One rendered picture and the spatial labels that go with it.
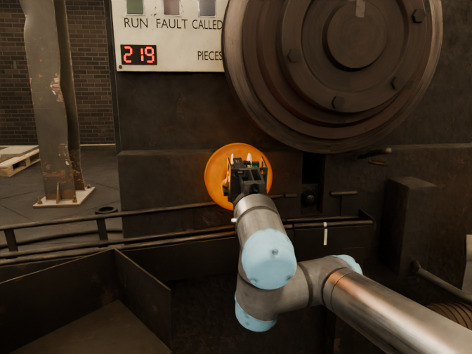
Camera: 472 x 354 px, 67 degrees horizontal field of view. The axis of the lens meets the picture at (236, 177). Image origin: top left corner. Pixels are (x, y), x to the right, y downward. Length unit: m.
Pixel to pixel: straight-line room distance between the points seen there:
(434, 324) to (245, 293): 0.26
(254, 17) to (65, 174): 2.98
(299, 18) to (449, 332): 0.53
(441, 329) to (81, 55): 6.92
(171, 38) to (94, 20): 6.25
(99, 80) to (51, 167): 3.67
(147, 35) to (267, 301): 0.63
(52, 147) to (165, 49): 2.73
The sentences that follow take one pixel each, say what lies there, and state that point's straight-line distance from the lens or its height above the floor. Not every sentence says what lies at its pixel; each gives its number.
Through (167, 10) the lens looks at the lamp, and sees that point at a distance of 0.89.
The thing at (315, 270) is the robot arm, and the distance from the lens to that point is 0.62.
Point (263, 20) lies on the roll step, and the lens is 0.73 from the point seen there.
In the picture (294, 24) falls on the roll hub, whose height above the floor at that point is 1.13.
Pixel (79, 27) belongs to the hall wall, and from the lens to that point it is 7.15.
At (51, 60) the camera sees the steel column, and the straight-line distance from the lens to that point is 3.47.
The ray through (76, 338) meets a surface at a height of 0.60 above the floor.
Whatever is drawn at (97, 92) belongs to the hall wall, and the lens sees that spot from 7.03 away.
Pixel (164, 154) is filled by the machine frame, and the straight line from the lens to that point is 0.86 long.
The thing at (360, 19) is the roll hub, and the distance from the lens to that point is 0.73.
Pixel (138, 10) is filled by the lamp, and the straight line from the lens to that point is 0.89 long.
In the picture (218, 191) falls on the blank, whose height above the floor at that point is 0.80.
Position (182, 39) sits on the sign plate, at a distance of 0.88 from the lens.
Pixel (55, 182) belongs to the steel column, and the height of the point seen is 0.19.
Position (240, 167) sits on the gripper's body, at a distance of 0.66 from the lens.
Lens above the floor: 1.02
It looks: 14 degrees down
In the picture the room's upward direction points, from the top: straight up
